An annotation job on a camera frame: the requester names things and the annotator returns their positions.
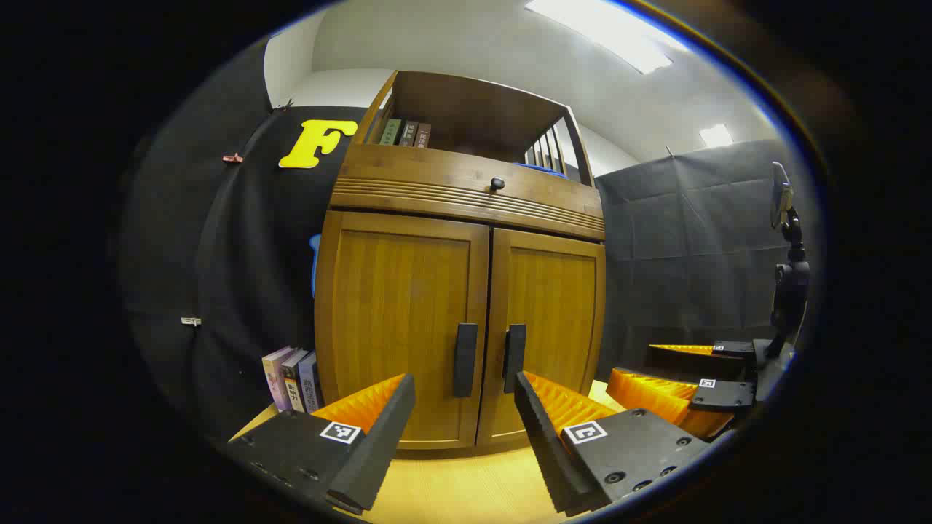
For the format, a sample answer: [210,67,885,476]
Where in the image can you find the wooden cabinet drawer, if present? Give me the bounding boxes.
[331,143,605,242]

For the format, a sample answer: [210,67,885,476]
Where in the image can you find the wooden double-door shoe cabinet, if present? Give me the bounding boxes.
[313,70,607,450]

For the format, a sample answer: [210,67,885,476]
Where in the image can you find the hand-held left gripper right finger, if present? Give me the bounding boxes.
[514,371,711,517]

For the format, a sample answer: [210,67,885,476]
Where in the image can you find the black door handle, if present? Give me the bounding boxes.
[502,324,527,394]
[453,322,479,398]

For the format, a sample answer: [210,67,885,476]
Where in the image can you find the blue-grey standing book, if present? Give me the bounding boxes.
[299,352,325,413]

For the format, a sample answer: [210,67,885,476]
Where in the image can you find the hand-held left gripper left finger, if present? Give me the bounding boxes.
[226,373,417,516]

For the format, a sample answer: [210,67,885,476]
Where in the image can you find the lilac standing book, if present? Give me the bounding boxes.
[262,346,296,413]

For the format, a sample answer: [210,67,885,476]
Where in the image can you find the wooden shoe cabinet door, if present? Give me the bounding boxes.
[315,211,491,450]
[477,228,607,446]

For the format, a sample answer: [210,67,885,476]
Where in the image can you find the dark standing book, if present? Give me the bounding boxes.
[280,349,310,413]

